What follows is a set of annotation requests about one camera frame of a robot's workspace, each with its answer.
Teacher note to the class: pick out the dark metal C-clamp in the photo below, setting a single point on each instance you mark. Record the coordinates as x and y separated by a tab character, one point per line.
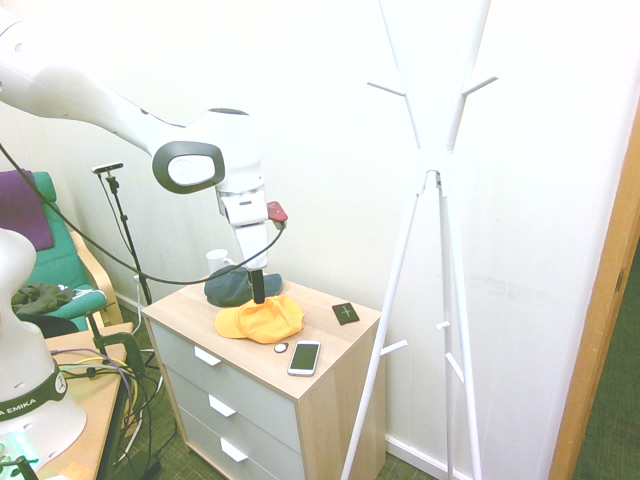
131	350

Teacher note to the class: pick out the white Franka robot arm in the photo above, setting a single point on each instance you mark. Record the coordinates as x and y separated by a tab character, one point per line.
100	110

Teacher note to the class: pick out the white mug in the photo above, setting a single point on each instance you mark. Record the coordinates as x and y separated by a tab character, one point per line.
216	260

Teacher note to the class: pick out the round white key fob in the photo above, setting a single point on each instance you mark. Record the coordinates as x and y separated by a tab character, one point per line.
281	348

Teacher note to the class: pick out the black wallet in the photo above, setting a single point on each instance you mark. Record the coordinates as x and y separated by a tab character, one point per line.
346	313

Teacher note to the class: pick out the orange smiley cap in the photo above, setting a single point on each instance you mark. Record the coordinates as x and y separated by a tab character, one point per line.
270	322

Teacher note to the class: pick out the dark blue-green cap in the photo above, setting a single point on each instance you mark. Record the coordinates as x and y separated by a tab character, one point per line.
225	292

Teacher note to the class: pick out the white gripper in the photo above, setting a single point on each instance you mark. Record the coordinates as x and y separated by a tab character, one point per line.
252	245

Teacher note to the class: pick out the black stereo camera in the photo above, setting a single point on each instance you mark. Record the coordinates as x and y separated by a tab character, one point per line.
108	167

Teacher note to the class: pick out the wooden dresser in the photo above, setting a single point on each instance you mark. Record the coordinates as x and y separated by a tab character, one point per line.
330	400

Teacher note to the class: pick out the grey dresser drawer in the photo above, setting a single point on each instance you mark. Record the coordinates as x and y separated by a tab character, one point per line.
200	435
250	400
265	447

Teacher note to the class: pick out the white coat rack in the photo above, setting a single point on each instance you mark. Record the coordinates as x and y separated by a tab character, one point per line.
434	160

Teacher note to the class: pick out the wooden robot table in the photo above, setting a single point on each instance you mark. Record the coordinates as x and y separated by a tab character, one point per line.
95	400

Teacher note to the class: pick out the white smartphone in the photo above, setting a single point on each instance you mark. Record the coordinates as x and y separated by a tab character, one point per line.
305	357

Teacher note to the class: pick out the black tripod stand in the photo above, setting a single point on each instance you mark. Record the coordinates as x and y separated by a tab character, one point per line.
128	235

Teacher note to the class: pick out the purple cloth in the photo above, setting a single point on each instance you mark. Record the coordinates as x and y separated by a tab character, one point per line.
20	210

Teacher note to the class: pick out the green armchair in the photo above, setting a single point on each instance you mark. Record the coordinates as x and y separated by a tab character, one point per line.
55	260

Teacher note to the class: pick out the dark clothing pile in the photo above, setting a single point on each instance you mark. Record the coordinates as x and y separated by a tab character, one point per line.
40	297

